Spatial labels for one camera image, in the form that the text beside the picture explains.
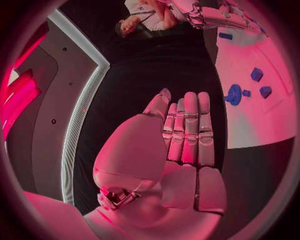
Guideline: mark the blue gear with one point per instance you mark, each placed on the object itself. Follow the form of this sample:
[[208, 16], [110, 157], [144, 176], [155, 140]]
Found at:
[[233, 94]]

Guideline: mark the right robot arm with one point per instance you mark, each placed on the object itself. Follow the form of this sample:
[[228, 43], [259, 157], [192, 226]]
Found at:
[[229, 16]]

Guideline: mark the white task board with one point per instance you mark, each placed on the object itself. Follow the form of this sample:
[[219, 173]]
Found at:
[[262, 120]]

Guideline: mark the blue peg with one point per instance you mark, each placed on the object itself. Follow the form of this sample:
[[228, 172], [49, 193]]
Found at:
[[246, 93]]

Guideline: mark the blue block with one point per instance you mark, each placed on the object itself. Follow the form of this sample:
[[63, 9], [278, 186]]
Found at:
[[225, 36], [257, 74], [265, 91]]

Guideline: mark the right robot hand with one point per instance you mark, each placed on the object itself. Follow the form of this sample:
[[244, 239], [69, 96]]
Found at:
[[195, 17]]

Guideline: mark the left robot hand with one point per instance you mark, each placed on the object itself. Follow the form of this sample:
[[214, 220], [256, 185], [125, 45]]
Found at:
[[182, 187]]

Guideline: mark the person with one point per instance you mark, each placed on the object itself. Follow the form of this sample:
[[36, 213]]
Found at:
[[145, 16]]

